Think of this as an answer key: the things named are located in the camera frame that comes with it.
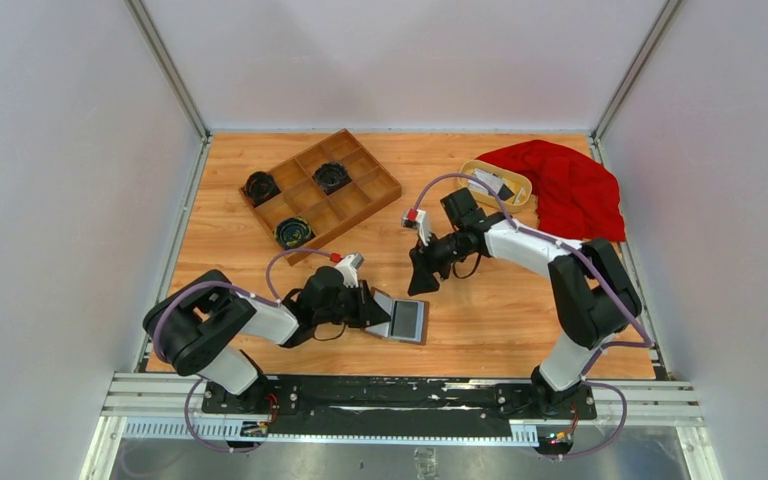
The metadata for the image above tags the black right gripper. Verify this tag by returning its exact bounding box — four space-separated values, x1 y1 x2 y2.
408 229 470 297

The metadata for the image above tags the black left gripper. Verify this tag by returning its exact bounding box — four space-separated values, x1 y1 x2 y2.
314 279 390 328

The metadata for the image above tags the brown leather card holder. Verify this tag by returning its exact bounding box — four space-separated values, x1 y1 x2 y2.
363 291 429 345

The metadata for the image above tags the black credit card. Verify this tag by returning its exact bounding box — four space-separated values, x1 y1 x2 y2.
497 184 515 201

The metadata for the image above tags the white credit card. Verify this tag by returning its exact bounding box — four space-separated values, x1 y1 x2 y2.
468 169 507 196

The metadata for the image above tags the beige oval tray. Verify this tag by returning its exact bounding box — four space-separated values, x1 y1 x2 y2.
456 159 533 213

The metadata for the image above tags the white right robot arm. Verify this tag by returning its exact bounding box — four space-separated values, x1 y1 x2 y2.
401 188 642 418

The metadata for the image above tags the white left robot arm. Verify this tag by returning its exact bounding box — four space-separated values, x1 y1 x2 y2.
142 267 391 413

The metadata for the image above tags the brown wooden compartment tray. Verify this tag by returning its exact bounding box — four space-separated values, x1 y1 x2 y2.
239 129 402 265

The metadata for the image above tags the red cloth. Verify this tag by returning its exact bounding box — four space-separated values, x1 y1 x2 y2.
478 140 626 243

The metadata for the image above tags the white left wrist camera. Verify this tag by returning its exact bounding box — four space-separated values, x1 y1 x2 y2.
335 253 364 288

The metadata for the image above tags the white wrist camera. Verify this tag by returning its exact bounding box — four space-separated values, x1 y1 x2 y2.
335 253 364 288
401 208 432 246

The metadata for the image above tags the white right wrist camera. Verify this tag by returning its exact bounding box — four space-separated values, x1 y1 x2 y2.
401 208 432 246

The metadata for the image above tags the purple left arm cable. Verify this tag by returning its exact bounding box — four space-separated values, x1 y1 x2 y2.
150 248 342 455

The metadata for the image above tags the black coiled cable lower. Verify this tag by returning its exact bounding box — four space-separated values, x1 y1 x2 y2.
274 217 316 252

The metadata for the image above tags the black coiled cable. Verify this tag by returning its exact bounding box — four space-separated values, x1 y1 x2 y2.
274 217 316 252
312 161 352 195
244 171 283 206

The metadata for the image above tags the black coiled cable upper right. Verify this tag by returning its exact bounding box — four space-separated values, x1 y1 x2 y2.
312 161 352 195

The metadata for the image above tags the black coiled cable upper left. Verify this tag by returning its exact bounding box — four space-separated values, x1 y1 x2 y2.
244 171 283 206

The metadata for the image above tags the right aluminium corner post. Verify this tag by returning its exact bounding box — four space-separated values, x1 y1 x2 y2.
590 0 684 142

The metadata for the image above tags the aluminium corner post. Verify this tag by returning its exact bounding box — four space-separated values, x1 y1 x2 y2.
125 0 212 140
590 0 684 142

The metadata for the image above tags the aluminium table edge rail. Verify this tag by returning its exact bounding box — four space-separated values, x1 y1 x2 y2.
126 133 214 373

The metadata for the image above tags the slotted cable duct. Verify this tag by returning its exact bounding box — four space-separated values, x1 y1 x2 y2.
122 417 539 447

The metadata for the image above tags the left aluminium corner post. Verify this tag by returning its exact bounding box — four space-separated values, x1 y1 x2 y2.
125 0 212 140

